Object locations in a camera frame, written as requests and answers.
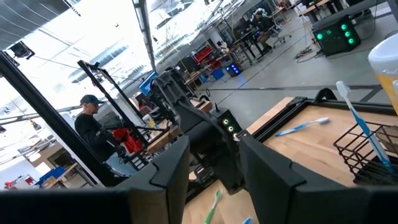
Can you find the person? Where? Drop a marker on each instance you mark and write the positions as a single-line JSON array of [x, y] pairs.
[[262, 26], [90, 130]]

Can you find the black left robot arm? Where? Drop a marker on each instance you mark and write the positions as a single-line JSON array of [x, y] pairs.
[[192, 121]]

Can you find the black neighbour station frame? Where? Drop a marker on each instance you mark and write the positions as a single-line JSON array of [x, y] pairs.
[[109, 96]]

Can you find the blue storage bin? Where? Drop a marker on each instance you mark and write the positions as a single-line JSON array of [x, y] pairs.
[[51, 175]]

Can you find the wooden neighbour table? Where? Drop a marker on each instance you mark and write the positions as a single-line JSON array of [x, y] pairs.
[[164, 138]]

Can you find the black gantry post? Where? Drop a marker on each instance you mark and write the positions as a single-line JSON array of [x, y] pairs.
[[46, 115]]

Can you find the yellow jar with white lid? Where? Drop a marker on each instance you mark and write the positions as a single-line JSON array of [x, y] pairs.
[[385, 56]]

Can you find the red bins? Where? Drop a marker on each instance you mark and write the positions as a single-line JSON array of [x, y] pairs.
[[203, 54]]

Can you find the black mounted camera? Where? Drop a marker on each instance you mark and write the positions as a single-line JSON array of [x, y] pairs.
[[21, 49]]

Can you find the black computer green fans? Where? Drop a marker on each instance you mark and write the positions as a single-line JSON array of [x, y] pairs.
[[335, 35], [230, 123]]

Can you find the red cloth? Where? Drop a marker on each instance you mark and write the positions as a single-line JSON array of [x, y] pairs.
[[129, 141]]

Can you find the blue white toothbrush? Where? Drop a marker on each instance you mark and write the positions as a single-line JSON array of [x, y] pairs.
[[303, 125], [360, 123]]

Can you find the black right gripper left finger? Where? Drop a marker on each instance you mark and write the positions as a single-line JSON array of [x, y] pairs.
[[77, 208]]

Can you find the blue screen monitor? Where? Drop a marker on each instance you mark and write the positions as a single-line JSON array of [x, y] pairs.
[[146, 83]]

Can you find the white office chair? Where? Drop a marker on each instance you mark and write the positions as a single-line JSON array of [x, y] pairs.
[[280, 35]]

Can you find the green white toothbrush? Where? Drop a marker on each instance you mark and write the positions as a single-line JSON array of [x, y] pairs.
[[213, 208]]

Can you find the blue lit box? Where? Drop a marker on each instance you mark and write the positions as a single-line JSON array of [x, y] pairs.
[[233, 69]]

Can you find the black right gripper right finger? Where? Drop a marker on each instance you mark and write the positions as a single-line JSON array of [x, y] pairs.
[[295, 205]]

